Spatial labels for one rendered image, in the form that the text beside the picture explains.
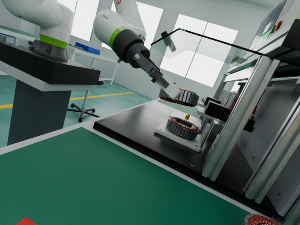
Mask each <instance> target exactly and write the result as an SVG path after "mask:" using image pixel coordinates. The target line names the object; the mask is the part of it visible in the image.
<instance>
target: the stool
mask: <svg viewBox="0 0 300 225"><path fill-rule="evenodd" d="M103 84H104V80H103V79H101V78H99V80H98V84H97V85H103ZM89 92H90V90H87V91H86V94H85V98H84V101H83V106H82V109H81V108H80V107H78V106H77V105H76V104H74V103H72V104H71V107H72V108H73V107H76V108H77V109H78V110H77V109H70V108H68V109H67V111H73V112H81V114H80V118H79V120H78V121H79V123H81V122H83V120H82V119H83V113H85V114H88V115H91V116H94V117H97V118H98V117H100V116H98V115H96V114H93V113H94V112H95V108H90V109H85V107H86V103H87V100H88V96H89ZM88 111H92V112H93V113H90V112H88Z"/></svg>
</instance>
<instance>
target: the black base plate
mask: <svg viewBox="0 0 300 225"><path fill-rule="evenodd" d="M174 111H176V112H179V113H181V114H183V115H187V114H186V113H183V112H181V111H179V110H177V109H174V108H172V107H169V106H167V105H165V104H162V103H160V102H157V101H154V102H151V103H148V104H145V105H142V106H139V107H136V108H133V109H130V110H127V111H124V112H121V113H119V114H116V115H113V116H110V117H107V118H104V119H101V120H98V121H95V122H94V126H93V129H95V130H97V131H99V132H101V133H103V134H105V135H107V136H109V137H111V138H113V139H115V140H117V141H119V142H121V143H123V144H125V145H127V146H128V147H130V148H132V149H134V150H136V151H138V152H140V153H142V154H144V155H146V156H148V157H150V158H152V159H154V160H156V161H158V162H160V163H162V164H164V165H166V166H168V167H170V168H172V169H174V170H176V171H178V172H180V173H182V174H184V175H186V176H188V177H190V178H192V179H194V180H196V181H198V182H200V183H202V184H204V185H206V186H208V187H210V188H212V189H214V190H216V191H217V192H219V193H221V194H223V195H225V196H227V197H229V198H231V199H233V200H235V201H237V202H239V203H241V204H243V205H245V206H247V207H249V208H251V209H253V210H255V211H257V212H259V213H261V214H263V215H265V216H267V217H269V218H272V216H273V215H274V213H275V212H276V210H275V208H274V207H273V205H272V203H271V202H270V200H269V198H268V196H267V195H265V197H264V198H263V200H262V202H261V203H260V204H259V203H257V202H255V200H254V199H251V200H250V199H248V198H247V197H246V196H245V192H244V191H243V189H244V187H245V186H246V184H247V182H248V181H249V179H250V177H251V176H252V174H253V171H252V169H251V167H250V166H249V164H248V162H247V161H246V159H245V157H244V155H243V154H242V152H241V150H240V149H239V147H238V145H237V144H236V143H235V146H236V148H235V149H234V151H233V153H232V155H231V157H230V158H229V160H228V161H226V162H225V163H224V165H223V167H222V169H221V171H220V173H219V175H218V176H217V178H216V180H215V181H212V180H210V178H209V177H207V178H206V177H204V176H203V175H202V169H203V167H204V165H205V163H206V161H207V159H208V157H209V155H210V153H211V151H212V144H213V142H214V140H215V138H216V136H214V135H212V134H210V133H209V134H208V136H207V138H206V140H205V142H204V144H203V147H202V152H197V151H195V150H193V149H191V148H189V147H186V146H184V145H182V144H180V143H178V142H176V141H173V140H171V139H169V138H167V137H165V136H163V135H160V134H159V133H157V132H155V130H156V128H157V127H158V126H159V125H161V124H162V123H163V122H164V121H165V120H167V121H168V119H169V116H170V115H171V114H172V113H173V112H174ZM209 126H210V123H205V124H204V126H203V128H202V132H201V131H200V132H199V133H198V134H199V135H201V140H200V143H202V141H203V138H204V136H205V134H206V132H207V130H208V128H209Z"/></svg>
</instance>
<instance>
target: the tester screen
mask: <svg viewBox="0 0 300 225"><path fill-rule="evenodd" d="M285 2H286V0H284V1H283V2H282V3H281V4H280V5H279V6H278V7H277V8H276V9H275V10H274V11H273V12H272V13H271V14H270V16H269V17H268V18H267V19H266V20H265V21H264V22H263V23H262V24H261V26H260V28H259V30H258V32H257V34H256V36H255V38H254V40H253V42H252V44H251V46H250V48H249V49H250V50H251V47H252V45H253V44H254V43H255V42H256V41H257V42H256V44H255V46H254V47H253V48H255V47H256V46H257V44H258V42H259V40H260V38H261V37H262V36H263V35H265V34H266V33H267V32H269V31H270V30H271V28H272V27H273V26H272V27H270V28H269V29H268V30H267V31H266V32H265V33H264V34H263V32H264V30H265V28H266V26H267V25H268V24H270V23H271V22H272V21H273V20H274V19H275V18H276V17H277V16H279V14H280V12H281V10H282V8H283V6H284V4H285ZM253 48H252V49H253Z"/></svg>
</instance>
